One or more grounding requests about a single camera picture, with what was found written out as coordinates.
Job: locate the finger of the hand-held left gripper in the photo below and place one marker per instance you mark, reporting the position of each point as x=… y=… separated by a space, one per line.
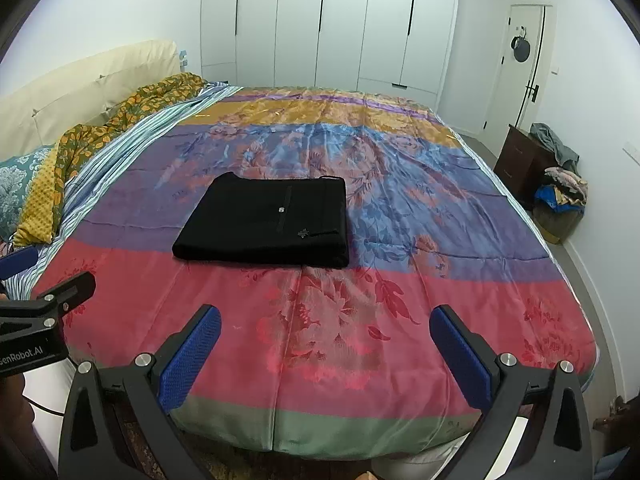
x=70 y=287
x=17 y=262

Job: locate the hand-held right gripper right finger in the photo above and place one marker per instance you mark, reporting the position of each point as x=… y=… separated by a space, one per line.
x=462 y=355

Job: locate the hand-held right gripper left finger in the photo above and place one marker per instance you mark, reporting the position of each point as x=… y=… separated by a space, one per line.
x=192 y=355

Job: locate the black pants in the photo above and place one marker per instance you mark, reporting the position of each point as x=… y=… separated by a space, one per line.
x=270 y=220

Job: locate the teal patterned pillow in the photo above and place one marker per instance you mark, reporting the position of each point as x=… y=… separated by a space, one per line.
x=20 y=185

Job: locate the colourful floral blanket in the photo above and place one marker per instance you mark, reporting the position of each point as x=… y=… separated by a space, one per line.
x=400 y=285

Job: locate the woven laundry basket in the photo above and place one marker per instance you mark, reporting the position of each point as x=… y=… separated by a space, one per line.
x=555 y=222

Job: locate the yellow floral quilt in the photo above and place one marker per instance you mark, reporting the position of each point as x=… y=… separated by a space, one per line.
x=110 y=120

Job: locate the striped bed sheet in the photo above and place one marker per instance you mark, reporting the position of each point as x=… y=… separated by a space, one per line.
x=150 y=120

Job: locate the cream padded headboard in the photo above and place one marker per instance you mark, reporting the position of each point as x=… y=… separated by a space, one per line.
x=75 y=85

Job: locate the pile of clothes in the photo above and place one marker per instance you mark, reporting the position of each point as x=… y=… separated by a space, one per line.
x=565 y=185

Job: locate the dark wooden nightstand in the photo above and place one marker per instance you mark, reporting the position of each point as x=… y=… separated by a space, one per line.
x=520 y=160

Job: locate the grey garment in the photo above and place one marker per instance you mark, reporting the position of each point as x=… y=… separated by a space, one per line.
x=555 y=142

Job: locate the white door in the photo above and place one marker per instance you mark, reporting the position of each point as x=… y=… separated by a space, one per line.
x=515 y=95

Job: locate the round dark hanging object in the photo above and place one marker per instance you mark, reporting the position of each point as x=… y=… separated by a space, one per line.
x=521 y=50

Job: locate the white wardrobe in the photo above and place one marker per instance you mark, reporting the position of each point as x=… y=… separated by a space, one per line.
x=340 y=25

